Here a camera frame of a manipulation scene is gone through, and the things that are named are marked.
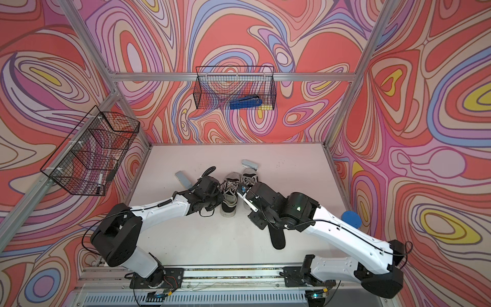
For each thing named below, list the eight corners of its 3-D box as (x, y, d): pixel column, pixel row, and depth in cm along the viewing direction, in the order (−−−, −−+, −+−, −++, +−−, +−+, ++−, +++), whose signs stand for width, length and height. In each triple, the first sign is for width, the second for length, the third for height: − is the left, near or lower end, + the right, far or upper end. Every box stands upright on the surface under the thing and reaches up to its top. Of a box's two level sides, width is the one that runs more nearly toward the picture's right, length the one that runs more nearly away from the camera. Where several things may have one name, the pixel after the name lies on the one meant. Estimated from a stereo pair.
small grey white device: (241, 165, 111) (241, 162, 108) (243, 162, 112) (243, 158, 110) (257, 171, 108) (257, 167, 106) (259, 167, 110) (259, 164, 107)
